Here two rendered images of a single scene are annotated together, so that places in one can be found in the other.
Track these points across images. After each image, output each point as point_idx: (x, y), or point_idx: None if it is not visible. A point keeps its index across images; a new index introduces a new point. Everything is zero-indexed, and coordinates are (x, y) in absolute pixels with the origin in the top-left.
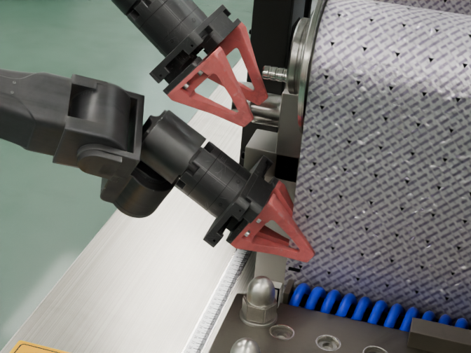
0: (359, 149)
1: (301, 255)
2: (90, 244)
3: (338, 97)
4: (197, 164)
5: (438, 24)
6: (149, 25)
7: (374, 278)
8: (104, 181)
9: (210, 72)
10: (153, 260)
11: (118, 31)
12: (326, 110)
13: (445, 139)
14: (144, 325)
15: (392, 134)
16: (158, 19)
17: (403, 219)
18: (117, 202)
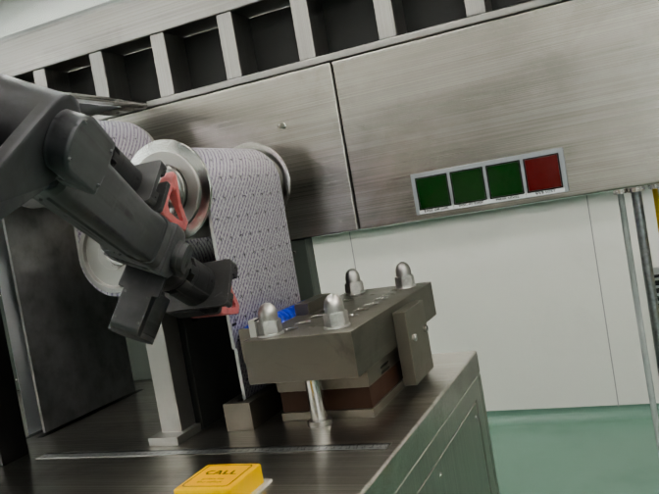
0: (231, 221)
1: (236, 309)
2: None
3: (217, 189)
4: (191, 257)
5: (212, 148)
6: (124, 170)
7: (259, 307)
8: (134, 315)
9: (175, 187)
10: (57, 484)
11: None
12: (216, 200)
13: (253, 201)
14: (159, 471)
15: (238, 205)
16: (126, 164)
17: (256, 259)
18: (144, 332)
